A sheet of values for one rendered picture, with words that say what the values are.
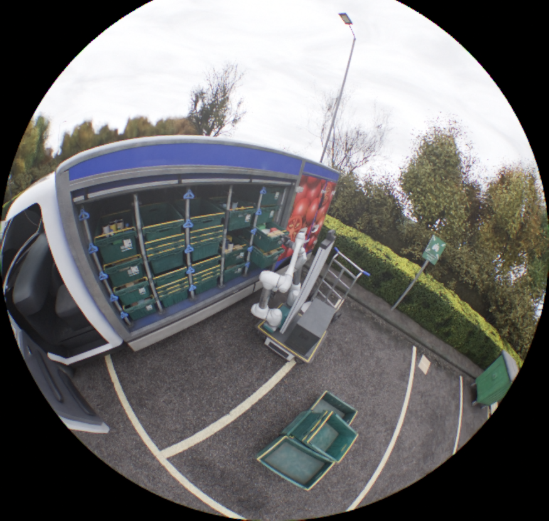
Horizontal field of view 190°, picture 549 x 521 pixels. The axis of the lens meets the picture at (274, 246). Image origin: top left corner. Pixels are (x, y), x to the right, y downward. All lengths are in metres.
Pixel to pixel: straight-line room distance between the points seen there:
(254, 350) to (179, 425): 1.54
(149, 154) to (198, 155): 0.37
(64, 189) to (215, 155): 1.13
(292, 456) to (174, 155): 2.86
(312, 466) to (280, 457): 0.34
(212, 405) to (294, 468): 1.20
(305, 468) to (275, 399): 1.05
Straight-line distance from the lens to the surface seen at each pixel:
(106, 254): 1.59
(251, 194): 2.20
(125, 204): 3.39
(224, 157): 1.41
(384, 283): 4.50
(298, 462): 2.22
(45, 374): 2.07
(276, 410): 2.42
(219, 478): 2.52
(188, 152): 1.27
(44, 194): 1.53
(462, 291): 7.50
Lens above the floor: 2.34
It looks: 29 degrees down
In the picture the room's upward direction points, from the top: 15 degrees clockwise
